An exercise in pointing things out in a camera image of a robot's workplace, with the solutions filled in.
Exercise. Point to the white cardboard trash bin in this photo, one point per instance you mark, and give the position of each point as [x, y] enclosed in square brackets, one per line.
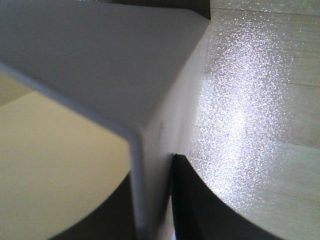
[93, 90]

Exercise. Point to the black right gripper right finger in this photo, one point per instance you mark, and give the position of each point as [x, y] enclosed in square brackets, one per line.
[198, 214]

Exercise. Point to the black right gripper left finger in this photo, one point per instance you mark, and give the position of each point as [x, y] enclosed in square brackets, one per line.
[112, 220]

